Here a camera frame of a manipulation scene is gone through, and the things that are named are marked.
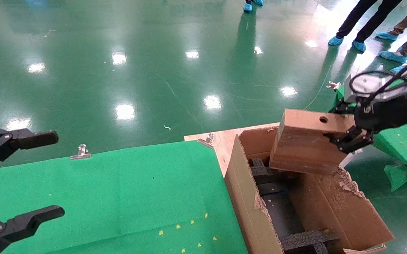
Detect silver camera mount bracket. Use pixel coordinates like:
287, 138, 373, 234
375, 59, 407, 103

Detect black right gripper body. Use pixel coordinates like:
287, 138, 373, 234
354, 85, 407, 133

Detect notched black foam block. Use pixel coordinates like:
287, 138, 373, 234
249, 158, 279, 177

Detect green cloth with clips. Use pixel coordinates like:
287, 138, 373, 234
332, 79, 407, 193

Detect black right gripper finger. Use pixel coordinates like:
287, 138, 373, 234
325, 126, 373, 154
332, 101, 359, 115

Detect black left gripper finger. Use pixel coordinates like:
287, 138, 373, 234
0, 206, 65, 254
0, 127, 60, 177

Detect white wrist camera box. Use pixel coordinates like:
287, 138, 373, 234
344, 72, 390, 102

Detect black camera cable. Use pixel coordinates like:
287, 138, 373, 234
349, 52, 407, 107

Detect small cardboard box with hole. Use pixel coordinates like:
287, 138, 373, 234
269, 108, 356, 175

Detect person legs black trousers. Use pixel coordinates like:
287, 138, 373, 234
337, 0, 403, 43

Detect black foam bar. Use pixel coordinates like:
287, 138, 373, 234
281, 229, 342, 254

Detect white metal support leg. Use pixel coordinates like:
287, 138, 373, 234
340, 148, 363, 168

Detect black foam base sheet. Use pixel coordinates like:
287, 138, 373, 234
257, 176, 307, 241

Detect large green table cloth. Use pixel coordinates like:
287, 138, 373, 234
0, 140, 248, 254

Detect large open cardboard carton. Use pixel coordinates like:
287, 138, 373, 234
224, 126, 395, 254

